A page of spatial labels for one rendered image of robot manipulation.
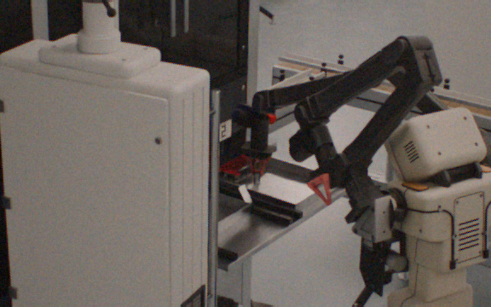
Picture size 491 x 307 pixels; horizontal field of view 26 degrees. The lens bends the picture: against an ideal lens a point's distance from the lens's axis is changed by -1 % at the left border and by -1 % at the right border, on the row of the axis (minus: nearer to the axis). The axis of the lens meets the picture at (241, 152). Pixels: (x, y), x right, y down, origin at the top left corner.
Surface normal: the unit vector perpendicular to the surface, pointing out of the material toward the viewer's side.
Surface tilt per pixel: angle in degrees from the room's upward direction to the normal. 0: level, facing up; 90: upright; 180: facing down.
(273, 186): 0
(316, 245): 0
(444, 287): 82
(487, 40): 90
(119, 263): 90
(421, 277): 90
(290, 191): 0
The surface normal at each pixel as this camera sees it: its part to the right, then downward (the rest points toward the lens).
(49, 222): -0.45, 0.33
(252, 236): 0.02, -0.92
